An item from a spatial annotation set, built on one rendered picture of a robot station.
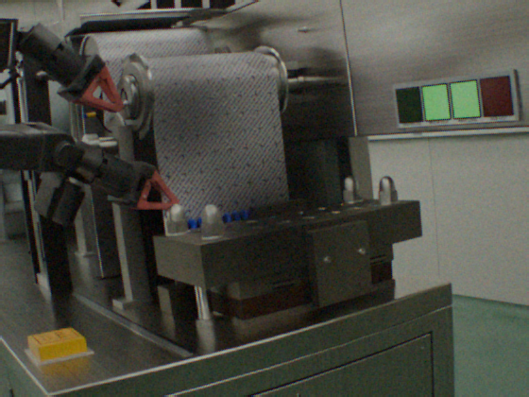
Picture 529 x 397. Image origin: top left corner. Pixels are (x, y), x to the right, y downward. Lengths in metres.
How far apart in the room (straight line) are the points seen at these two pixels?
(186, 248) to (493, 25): 0.52
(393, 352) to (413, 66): 0.44
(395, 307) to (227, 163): 0.36
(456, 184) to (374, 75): 3.09
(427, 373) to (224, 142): 0.51
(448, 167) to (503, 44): 3.31
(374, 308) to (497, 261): 3.09
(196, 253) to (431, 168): 3.49
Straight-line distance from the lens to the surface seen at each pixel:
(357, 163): 1.48
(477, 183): 4.09
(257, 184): 1.18
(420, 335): 1.10
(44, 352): 0.93
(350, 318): 0.99
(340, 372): 1.00
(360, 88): 1.17
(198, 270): 0.93
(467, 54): 1.00
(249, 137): 1.17
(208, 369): 0.88
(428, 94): 1.04
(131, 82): 1.12
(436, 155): 4.29
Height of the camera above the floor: 1.16
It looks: 6 degrees down
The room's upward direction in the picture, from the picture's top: 6 degrees counter-clockwise
